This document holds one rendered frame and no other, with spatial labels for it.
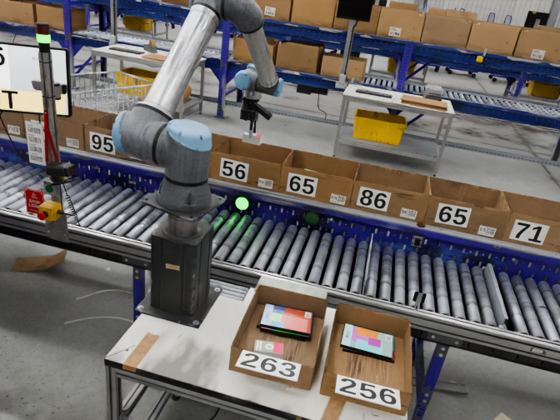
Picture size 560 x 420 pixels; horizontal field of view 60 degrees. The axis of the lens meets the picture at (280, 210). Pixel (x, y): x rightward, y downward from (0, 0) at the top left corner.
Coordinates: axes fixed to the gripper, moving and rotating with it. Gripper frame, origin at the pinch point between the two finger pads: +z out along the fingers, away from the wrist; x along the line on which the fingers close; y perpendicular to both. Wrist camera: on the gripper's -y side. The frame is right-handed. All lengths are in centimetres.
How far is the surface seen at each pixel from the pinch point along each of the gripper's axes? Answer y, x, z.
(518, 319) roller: -141, 55, 42
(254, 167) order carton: -4.7, 8.0, 14.9
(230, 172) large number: 8.6, 8.1, 20.5
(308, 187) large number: -35.5, 8.3, 19.9
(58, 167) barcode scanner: 67, 73, 7
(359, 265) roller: -70, 41, 41
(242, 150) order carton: 11.2, -20.9, 17.4
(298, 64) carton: 55, -419, 26
